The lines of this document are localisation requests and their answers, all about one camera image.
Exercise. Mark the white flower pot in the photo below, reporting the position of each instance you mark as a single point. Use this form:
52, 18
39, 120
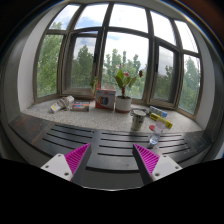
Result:
123, 105

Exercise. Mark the blue and white box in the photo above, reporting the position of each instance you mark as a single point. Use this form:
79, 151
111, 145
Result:
157, 111

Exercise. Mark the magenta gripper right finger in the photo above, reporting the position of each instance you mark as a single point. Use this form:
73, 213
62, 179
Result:
152, 166

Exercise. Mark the flat colourful box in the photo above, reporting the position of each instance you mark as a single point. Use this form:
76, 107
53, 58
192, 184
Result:
80, 106

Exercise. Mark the window frame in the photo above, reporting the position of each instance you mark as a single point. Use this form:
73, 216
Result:
84, 44

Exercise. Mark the dark slatted radiator cover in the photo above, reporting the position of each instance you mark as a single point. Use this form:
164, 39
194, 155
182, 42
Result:
111, 150

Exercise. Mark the red and white box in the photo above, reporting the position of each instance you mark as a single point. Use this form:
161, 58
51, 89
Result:
105, 99

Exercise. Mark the clear plastic water bottle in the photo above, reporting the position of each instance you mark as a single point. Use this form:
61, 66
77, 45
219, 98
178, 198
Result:
158, 129

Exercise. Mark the green plant with red flowers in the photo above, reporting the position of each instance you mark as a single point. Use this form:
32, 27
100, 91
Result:
125, 80

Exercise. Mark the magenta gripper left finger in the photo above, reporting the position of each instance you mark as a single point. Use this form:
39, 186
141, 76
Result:
70, 166

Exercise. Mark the white wrapped package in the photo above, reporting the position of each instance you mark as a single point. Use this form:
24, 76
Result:
63, 103

